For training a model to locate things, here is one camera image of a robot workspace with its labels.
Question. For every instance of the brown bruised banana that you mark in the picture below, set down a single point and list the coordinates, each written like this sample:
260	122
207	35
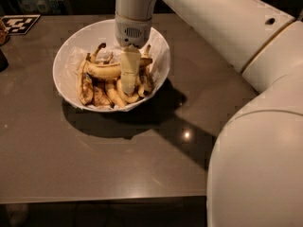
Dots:
100	98

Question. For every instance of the small curved middle banana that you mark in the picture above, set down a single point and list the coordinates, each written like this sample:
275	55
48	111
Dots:
112	93

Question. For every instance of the left spotted banana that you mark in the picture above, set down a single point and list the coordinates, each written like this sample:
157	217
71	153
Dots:
85	83

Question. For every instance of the right spotted banana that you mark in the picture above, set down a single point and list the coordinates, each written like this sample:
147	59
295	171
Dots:
144	81

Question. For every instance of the brown object at left edge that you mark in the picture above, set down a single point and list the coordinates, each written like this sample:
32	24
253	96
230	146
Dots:
4	34

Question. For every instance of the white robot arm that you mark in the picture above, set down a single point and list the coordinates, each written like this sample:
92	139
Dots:
255	173

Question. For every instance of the black white fiducial marker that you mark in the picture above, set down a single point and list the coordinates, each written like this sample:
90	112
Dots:
19	24

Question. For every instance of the dark object at left edge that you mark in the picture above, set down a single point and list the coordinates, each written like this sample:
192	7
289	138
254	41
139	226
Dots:
3	61

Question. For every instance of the curled yellow banana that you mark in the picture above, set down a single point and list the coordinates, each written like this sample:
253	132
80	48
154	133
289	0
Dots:
129	99

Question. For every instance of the spotted banana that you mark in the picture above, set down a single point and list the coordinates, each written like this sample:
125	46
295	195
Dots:
144	81
85	83

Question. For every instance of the white bowl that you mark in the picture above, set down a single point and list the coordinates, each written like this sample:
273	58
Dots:
75	48

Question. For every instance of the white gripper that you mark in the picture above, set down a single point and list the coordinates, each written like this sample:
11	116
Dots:
133	32

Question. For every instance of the long top yellow banana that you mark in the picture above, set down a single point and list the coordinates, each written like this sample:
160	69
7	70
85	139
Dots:
100	71

